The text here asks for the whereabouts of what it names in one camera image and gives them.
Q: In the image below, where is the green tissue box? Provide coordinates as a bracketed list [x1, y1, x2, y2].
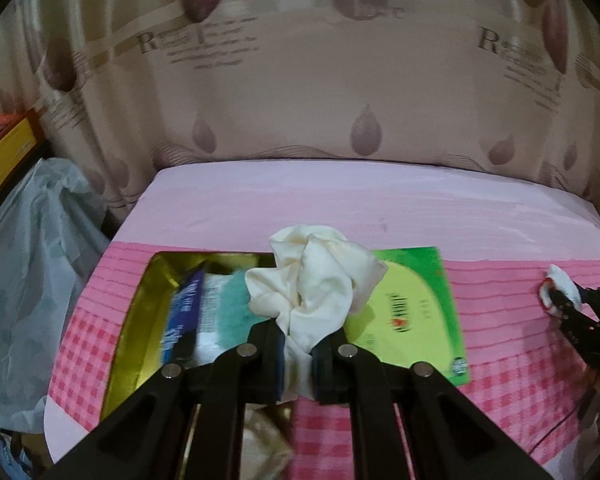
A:
[342, 246, 470, 387]

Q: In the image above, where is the green fluffy cloth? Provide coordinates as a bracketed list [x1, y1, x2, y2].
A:
[212, 270, 261, 348]

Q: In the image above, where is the pink checked cloth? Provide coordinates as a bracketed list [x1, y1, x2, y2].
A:
[47, 240, 600, 466]

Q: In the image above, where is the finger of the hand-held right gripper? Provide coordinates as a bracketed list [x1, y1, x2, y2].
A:
[547, 290, 600, 361]
[577, 287, 600, 321]

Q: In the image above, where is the blue and black snack packet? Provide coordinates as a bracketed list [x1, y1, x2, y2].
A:
[160, 262, 208, 366]

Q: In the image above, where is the light pink sheet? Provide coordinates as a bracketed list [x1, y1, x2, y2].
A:
[45, 160, 600, 466]

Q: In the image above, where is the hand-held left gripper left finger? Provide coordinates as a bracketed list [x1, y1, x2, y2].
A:
[45, 320, 288, 480]

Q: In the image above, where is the white plastic packet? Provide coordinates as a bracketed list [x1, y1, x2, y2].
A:
[192, 272, 241, 366]

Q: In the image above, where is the gold tin box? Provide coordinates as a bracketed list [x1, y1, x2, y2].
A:
[100, 251, 291, 431]

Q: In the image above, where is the cream cloth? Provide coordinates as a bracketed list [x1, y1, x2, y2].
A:
[244, 225, 388, 401]

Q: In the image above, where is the white sock with red hook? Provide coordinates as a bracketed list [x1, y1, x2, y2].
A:
[541, 265, 581, 318]

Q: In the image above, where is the grey plastic bag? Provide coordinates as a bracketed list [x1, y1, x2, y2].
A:
[0, 157, 111, 436]

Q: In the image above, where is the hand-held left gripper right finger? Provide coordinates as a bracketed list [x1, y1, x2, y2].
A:
[310, 327, 556, 480]

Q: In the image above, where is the black cable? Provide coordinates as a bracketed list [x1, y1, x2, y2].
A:
[527, 407, 583, 456]

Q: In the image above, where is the yellow cardboard box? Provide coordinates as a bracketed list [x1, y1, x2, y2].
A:
[0, 110, 43, 196]

